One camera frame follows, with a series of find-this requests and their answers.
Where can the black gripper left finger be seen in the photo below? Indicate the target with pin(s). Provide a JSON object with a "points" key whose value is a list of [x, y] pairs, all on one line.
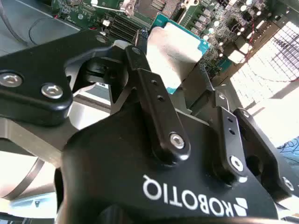
{"points": [[35, 70]]}

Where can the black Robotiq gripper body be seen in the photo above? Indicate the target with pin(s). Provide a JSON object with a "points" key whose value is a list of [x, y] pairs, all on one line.
{"points": [[116, 175]]}

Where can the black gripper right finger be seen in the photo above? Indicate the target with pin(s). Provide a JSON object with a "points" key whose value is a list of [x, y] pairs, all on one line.
{"points": [[230, 144]]}

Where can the silver CPU green substrate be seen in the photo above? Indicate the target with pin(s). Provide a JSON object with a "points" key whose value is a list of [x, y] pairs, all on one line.
{"points": [[172, 44]]}

